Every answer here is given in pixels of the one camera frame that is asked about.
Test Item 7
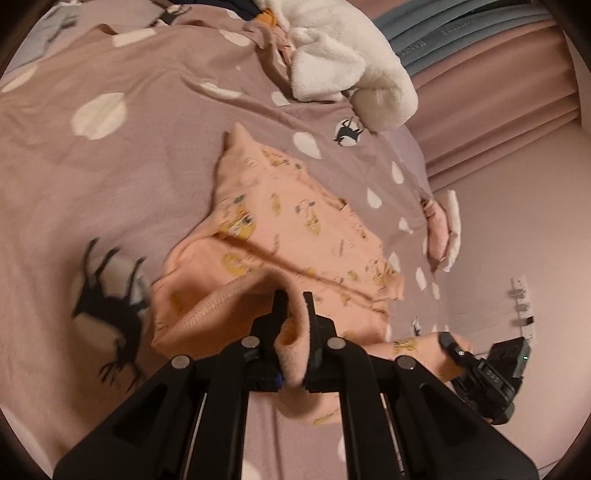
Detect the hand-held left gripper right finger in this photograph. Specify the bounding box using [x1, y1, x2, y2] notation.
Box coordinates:
[303, 293, 539, 480]

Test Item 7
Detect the mauve dotted bed cover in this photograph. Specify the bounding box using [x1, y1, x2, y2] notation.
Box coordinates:
[0, 0, 455, 480]

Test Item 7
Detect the white power strip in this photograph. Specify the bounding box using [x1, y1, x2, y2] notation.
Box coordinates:
[510, 275, 536, 344]

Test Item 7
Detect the white folded cloth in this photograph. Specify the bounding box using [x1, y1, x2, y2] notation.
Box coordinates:
[436, 189, 462, 273]

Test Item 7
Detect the navy dark clothing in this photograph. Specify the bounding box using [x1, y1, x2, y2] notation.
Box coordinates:
[182, 0, 262, 17]

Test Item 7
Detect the pink curtain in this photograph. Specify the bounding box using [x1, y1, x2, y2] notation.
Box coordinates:
[406, 18, 583, 190]

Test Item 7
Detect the peach printed baby pajama top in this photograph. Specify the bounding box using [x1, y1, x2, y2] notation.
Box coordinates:
[150, 122, 474, 428]

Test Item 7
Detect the white plush toy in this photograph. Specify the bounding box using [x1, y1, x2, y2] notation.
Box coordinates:
[256, 0, 419, 132]

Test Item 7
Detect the grey folded blanket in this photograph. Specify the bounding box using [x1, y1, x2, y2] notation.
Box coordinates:
[372, 0, 555, 77]

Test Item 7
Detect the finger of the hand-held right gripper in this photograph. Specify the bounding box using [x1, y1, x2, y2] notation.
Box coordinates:
[438, 332, 478, 370]

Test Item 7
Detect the pink folded cloth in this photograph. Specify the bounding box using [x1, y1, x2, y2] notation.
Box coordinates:
[422, 198, 451, 271]

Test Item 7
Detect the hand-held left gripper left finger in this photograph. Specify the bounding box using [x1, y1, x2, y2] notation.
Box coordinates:
[53, 290, 288, 480]

